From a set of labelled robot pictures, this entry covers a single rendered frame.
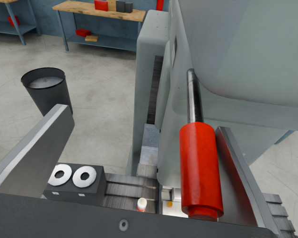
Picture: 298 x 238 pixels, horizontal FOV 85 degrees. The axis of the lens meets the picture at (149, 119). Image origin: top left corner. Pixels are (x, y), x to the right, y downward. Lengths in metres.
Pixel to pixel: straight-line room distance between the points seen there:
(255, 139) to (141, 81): 0.56
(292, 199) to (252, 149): 2.27
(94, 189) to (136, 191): 0.26
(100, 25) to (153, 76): 4.22
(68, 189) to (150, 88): 0.55
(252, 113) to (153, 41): 0.53
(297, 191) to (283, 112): 2.50
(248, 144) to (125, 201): 0.68
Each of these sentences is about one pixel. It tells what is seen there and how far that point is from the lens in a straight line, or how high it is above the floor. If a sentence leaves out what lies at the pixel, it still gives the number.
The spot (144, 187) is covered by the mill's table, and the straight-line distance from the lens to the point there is 0.93.
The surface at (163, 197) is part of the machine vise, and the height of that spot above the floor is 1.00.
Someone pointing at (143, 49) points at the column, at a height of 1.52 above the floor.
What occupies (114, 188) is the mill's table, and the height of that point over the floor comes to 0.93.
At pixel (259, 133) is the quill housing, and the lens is 0.33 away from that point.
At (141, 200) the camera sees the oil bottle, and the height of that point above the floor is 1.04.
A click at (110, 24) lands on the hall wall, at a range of 4.81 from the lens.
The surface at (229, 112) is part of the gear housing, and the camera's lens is 0.23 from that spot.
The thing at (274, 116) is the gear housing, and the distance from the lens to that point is 0.25.
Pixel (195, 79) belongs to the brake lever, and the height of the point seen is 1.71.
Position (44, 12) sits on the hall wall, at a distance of 5.45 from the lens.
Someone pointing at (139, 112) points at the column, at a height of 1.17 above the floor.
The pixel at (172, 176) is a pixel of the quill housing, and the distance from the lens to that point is 0.44.
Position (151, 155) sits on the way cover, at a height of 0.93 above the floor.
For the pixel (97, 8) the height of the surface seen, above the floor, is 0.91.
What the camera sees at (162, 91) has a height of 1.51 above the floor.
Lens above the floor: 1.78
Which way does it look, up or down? 45 degrees down
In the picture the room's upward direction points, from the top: 8 degrees clockwise
